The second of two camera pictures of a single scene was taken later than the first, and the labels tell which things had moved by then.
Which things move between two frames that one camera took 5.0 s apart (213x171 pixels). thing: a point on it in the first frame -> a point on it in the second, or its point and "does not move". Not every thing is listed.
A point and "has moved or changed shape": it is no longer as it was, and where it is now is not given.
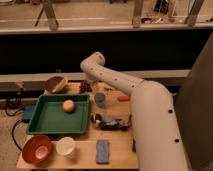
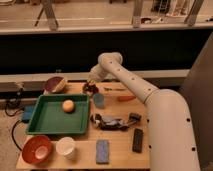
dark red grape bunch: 84,87 has moved or changed shape
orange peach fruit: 68,105 does not move
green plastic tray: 50,117 does not move
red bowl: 37,149 does not move
